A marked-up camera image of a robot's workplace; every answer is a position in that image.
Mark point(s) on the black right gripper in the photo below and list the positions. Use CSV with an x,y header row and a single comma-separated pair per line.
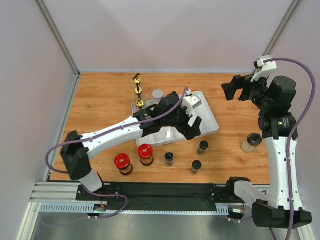
x,y
242,89

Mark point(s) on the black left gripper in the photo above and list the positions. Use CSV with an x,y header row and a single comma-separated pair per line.
x,y
189,132

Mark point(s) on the red lid sauce jar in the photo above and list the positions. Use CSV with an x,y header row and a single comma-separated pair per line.
x,y
123,163
145,152

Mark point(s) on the salt jar blue label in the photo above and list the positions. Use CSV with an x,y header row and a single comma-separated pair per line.
x,y
157,95

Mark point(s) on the clear glass oil bottle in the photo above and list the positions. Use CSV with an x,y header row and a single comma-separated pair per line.
x,y
140,105

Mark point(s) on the white powder jar black lid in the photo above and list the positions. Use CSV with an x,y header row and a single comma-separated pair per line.
x,y
252,141

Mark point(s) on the glass oil bottle dark sauce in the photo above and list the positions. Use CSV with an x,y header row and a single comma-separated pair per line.
x,y
139,93

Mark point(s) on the glass oil bottle brown sauce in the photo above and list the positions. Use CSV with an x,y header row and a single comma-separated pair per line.
x,y
137,80

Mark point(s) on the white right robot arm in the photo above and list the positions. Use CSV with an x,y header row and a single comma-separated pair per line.
x,y
282,208

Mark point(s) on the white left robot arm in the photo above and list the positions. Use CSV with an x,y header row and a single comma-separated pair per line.
x,y
171,111

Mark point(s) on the small black lid spice jar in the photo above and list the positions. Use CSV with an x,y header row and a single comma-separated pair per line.
x,y
169,159
203,146
195,167

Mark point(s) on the white divided organizer tray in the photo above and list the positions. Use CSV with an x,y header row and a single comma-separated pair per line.
x,y
169,135

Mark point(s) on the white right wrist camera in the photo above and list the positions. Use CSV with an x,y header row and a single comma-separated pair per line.
x,y
263,68

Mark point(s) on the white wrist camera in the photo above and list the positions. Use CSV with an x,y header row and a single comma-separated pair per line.
x,y
189,105
263,68

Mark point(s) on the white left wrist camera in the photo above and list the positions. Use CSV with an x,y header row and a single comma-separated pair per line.
x,y
189,105

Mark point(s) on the right aluminium corner post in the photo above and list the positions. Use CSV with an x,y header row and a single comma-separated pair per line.
x,y
294,5

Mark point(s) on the aluminium corner post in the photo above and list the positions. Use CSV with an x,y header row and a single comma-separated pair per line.
x,y
57,35
294,5

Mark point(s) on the aluminium frame rail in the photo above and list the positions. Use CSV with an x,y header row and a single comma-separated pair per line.
x,y
139,198

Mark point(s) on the left aluminium corner post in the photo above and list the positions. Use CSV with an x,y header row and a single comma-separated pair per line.
x,y
57,35

